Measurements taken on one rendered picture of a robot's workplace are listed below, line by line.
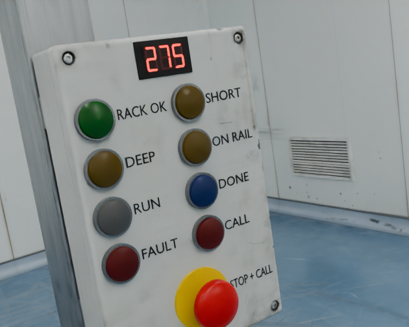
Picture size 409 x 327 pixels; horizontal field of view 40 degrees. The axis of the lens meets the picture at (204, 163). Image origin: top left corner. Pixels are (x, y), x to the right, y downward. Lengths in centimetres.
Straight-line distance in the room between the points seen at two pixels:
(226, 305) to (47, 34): 26
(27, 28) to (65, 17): 3
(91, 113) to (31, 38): 9
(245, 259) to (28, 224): 366
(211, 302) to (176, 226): 7
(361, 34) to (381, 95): 40
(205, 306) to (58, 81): 20
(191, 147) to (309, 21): 353
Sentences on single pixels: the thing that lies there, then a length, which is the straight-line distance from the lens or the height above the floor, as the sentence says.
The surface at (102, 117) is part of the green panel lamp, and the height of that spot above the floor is 116.
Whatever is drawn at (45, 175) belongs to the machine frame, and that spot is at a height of 112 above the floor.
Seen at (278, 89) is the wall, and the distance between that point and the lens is 422.
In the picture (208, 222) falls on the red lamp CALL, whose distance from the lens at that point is 45.
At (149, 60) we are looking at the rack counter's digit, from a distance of 43.
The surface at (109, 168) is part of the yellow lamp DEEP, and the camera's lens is 40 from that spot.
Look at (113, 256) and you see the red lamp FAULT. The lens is 42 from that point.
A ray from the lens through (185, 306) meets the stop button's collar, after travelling 46.
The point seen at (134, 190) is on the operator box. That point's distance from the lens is 42.
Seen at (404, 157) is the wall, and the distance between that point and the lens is 359.
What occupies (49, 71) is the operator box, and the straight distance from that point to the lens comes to 41.
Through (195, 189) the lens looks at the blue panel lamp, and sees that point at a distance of 44.
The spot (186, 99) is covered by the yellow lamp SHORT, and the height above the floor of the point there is 116.
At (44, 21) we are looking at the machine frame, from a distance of 47.
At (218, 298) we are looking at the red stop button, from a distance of 44.
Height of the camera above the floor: 118
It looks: 9 degrees down
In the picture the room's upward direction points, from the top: 9 degrees counter-clockwise
